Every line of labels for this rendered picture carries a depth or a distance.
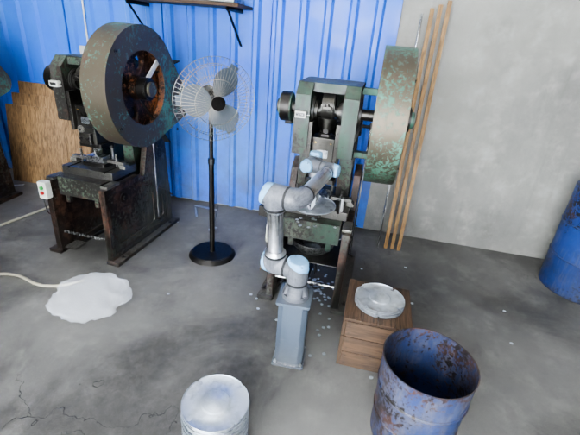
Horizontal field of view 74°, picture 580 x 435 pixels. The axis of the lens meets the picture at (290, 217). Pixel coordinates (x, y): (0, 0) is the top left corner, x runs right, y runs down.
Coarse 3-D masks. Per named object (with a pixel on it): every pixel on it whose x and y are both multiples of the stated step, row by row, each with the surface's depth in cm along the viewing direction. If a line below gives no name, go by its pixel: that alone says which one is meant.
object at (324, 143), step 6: (318, 132) 254; (312, 138) 248; (318, 138) 247; (324, 138) 246; (330, 138) 247; (312, 144) 250; (318, 144) 249; (324, 144) 248; (330, 144) 246; (318, 150) 250; (324, 150) 249; (330, 150) 249; (324, 156) 251; (330, 156) 250; (330, 180) 257
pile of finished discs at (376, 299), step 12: (360, 288) 235; (372, 288) 236; (384, 288) 237; (360, 300) 224; (372, 300) 224; (384, 300) 224; (396, 300) 226; (372, 312) 216; (384, 312) 214; (396, 312) 218
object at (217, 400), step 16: (192, 384) 174; (208, 384) 175; (224, 384) 175; (240, 384) 176; (192, 400) 166; (208, 400) 166; (224, 400) 167; (240, 400) 168; (192, 416) 160; (208, 416) 160; (224, 416) 161; (240, 416) 161; (208, 432) 154
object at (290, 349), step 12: (312, 288) 220; (276, 300) 208; (288, 312) 209; (300, 312) 207; (288, 324) 212; (300, 324) 211; (276, 336) 220; (288, 336) 215; (300, 336) 215; (276, 348) 223; (288, 348) 219; (300, 348) 219; (276, 360) 226; (288, 360) 223; (300, 360) 224
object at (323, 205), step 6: (318, 198) 255; (324, 198) 256; (318, 204) 246; (324, 204) 248; (330, 204) 248; (300, 210) 238; (306, 210) 238; (312, 210) 239; (318, 210) 239; (324, 210) 240
